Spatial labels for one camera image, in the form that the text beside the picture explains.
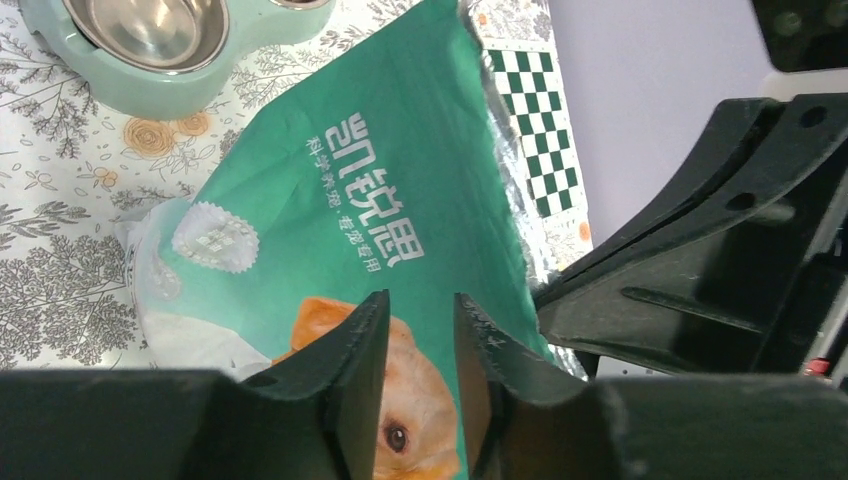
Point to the floral patterned table mat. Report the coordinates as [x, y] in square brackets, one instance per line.
[72, 168]

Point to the green pet food bag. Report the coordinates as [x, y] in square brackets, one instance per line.
[394, 167]

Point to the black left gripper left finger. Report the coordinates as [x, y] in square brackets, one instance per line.
[312, 416]

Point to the mint green double bowl stand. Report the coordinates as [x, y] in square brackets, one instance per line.
[254, 24]

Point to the green white checkerboard mat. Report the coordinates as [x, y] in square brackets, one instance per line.
[531, 87]

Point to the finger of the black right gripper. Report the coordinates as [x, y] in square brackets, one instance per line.
[732, 137]
[763, 292]

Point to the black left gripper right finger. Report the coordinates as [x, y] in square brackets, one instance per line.
[524, 418]

